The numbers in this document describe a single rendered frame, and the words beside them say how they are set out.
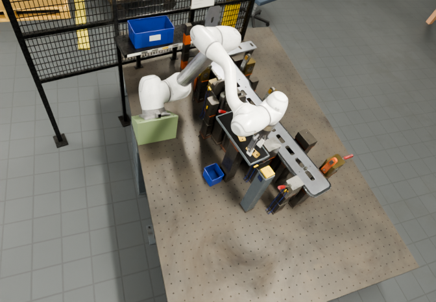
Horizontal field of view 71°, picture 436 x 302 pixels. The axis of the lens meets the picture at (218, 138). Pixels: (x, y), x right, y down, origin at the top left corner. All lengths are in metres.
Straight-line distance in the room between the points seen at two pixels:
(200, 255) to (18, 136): 2.11
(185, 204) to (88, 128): 1.56
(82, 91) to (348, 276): 2.93
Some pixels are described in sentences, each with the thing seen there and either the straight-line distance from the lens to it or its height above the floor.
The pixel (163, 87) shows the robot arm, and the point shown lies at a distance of 2.13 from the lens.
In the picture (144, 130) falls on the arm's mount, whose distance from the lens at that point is 2.11.
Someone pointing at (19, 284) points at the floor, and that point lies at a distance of 2.75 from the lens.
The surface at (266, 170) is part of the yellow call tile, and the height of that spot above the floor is 1.16.
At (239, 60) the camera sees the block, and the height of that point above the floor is 0.98.
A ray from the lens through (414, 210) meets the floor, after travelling 3.78.
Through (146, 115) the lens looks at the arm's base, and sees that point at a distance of 2.11.
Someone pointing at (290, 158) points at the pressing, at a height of 1.00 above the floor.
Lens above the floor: 2.54
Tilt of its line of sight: 52 degrees down
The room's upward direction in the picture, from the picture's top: 17 degrees clockwise
